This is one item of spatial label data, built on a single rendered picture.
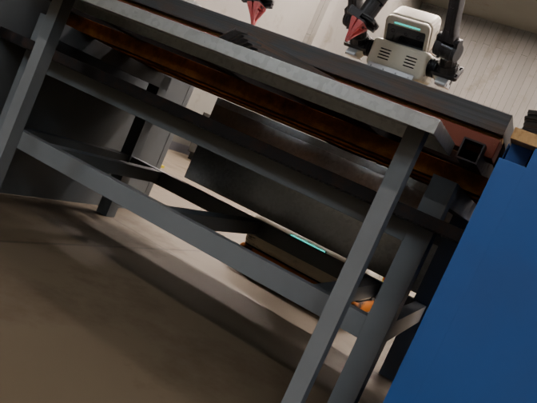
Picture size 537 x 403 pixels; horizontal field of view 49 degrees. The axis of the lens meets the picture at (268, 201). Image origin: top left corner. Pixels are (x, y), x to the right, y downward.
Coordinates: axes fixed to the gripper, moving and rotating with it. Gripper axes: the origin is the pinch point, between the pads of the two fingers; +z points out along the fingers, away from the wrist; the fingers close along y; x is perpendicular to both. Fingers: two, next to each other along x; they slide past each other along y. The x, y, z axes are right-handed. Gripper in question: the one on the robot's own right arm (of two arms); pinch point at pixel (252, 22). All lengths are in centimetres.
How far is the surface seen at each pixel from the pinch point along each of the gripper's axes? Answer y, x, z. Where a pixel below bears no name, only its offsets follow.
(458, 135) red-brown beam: 80, -36, 37
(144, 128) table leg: -61, 31, 38
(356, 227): 39, 42, 63
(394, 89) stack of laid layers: 63, -36, 27
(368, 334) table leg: 69, -35, 88
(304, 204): 16, 42, 58
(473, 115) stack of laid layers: 83, -36, 32
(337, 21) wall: -276, 795, -291
